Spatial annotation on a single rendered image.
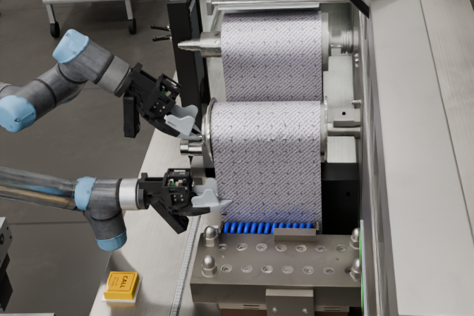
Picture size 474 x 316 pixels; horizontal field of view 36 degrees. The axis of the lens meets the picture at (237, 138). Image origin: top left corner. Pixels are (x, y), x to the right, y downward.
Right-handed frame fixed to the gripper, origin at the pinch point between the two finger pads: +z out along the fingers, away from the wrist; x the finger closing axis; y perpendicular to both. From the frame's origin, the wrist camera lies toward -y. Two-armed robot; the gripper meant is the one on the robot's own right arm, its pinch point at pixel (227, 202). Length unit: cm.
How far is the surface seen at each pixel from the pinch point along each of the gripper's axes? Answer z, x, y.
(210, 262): -1.8, -17.4, -2.3
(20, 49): -183, 286, -109
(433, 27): 46, 17, 35
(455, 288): 36, -80, 56
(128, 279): -24.1, -9.2, -16.6
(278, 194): 12.0, -0.3, 2.6
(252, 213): 5.5, -0.3, -3.1
